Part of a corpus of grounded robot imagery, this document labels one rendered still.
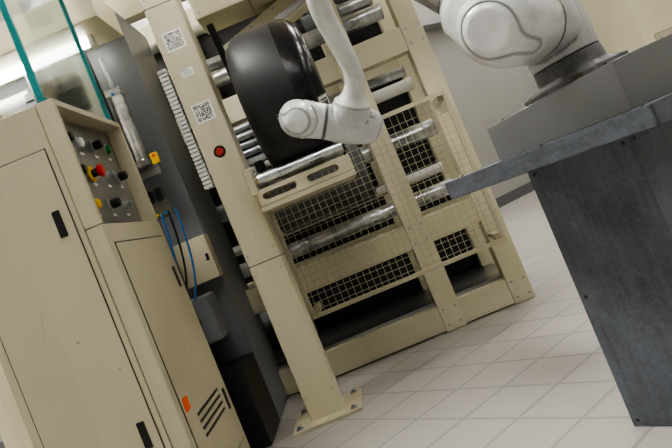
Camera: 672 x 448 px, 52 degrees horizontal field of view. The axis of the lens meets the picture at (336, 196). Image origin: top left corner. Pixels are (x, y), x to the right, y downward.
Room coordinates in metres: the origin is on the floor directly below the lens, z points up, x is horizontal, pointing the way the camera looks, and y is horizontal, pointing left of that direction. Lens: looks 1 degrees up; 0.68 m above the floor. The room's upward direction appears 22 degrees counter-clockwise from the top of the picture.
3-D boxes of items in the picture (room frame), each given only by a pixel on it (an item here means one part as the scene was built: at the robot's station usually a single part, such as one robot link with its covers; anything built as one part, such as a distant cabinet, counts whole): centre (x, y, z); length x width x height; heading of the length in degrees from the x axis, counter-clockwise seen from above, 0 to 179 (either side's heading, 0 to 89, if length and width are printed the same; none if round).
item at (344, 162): (2.48, 0.08, 0.83); 0.36 x 0.09 x 0.06; 89
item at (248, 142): (3.00, 0.29, 1.05); 0.20 x 0.15 x 0.30; 89
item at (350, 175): (2.62, 0.08, 0.80); 0.37 x 0.36 x 0.02; 179
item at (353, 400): (2.60, 0.33, 0.01); 0.27 x 0.27 x 0.02; 89
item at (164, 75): (2.57, 0.42, 1.19); 0.05 x 0.04 x 0.48; 179
